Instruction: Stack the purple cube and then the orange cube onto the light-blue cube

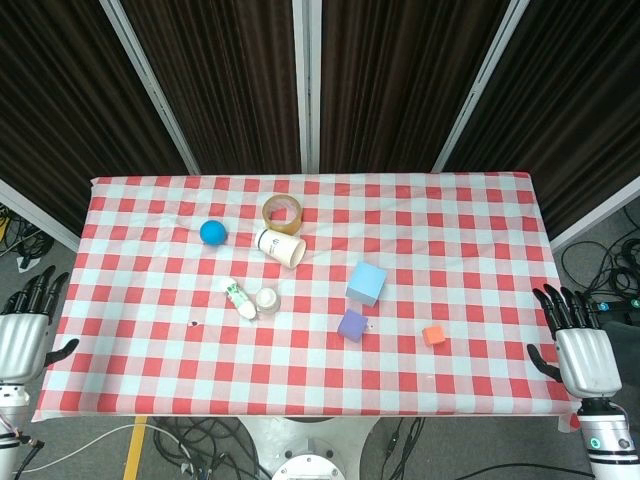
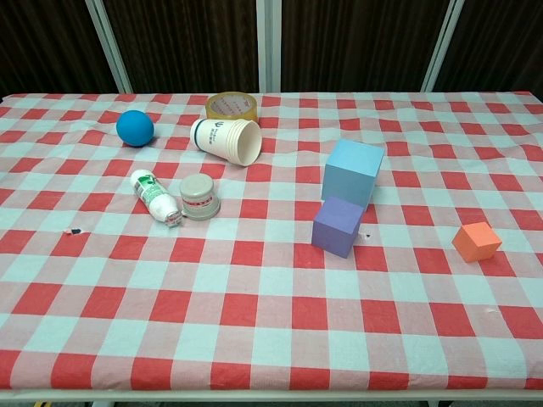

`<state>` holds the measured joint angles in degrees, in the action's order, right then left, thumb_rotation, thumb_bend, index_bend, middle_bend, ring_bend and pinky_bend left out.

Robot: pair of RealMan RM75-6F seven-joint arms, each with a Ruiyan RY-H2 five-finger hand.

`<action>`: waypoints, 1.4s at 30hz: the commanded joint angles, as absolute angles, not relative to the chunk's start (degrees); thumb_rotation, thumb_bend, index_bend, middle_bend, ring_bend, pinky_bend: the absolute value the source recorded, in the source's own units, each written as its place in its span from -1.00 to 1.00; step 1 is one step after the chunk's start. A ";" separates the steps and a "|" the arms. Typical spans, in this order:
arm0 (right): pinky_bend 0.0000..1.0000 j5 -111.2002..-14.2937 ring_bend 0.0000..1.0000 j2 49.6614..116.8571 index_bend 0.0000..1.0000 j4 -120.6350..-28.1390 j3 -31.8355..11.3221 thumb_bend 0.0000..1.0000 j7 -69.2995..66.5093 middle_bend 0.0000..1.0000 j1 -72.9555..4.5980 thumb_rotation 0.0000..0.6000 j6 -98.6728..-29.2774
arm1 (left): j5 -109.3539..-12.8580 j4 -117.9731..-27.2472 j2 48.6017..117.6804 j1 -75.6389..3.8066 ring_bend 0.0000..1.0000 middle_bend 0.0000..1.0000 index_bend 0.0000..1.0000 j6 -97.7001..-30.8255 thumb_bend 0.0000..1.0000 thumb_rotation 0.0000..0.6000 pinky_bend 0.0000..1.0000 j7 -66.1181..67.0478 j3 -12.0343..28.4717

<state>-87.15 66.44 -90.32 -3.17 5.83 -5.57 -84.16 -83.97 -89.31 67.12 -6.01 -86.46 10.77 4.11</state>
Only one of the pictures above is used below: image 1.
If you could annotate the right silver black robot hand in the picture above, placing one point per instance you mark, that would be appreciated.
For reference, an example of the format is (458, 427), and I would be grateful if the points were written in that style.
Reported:
(587, 360)

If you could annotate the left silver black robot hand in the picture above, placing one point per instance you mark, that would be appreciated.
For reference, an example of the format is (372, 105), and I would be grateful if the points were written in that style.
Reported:
(20, 345)

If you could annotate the small orange cube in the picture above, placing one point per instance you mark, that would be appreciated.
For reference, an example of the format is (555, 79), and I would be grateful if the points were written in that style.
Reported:
(434, 335)

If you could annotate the medium purple cube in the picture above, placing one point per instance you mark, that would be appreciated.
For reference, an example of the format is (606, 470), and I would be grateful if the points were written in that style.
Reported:
(353, 326)

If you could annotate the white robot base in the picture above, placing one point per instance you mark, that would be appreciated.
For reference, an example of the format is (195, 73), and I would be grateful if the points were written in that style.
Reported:
(310, 445)

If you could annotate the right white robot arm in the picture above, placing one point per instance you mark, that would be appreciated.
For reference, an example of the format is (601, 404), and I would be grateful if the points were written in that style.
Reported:
(607, 440)

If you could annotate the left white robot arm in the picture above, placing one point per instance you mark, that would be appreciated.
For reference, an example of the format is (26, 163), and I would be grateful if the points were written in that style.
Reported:
(10, 425)

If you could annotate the white paper cup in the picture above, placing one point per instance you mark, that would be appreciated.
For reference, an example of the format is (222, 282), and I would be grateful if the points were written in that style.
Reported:
(275, 245)

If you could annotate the blue ball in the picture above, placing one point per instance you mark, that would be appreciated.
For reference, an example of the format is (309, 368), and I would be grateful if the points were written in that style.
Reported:
(213, 232)

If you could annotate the white bottle green label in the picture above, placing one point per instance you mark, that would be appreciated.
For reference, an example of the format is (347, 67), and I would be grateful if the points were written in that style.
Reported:
(241, 300)

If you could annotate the large light blue cube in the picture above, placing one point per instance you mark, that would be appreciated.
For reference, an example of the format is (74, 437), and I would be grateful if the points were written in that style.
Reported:
(366, 284)

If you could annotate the dark brown partition panel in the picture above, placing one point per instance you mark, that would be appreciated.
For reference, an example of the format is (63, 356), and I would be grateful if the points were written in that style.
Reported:
(575, 100)
(225, 85)
(75, 100)
(400, 85)

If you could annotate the small grey plastic jar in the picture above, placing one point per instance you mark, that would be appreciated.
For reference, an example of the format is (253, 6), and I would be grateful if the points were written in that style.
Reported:
(267, 301)

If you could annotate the red white checkered tablecloth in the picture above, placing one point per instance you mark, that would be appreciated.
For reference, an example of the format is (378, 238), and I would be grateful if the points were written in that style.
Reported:
(310, 370)

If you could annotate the yellowish clear tape roll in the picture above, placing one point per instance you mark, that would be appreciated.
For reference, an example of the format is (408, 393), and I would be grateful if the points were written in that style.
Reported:
(296, 217)

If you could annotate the white aluminium partition post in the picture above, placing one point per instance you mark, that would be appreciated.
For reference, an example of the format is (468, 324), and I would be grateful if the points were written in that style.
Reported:
(600, 215)
(151, 85)
(482, 85)
(309, 85)
(35, 214)

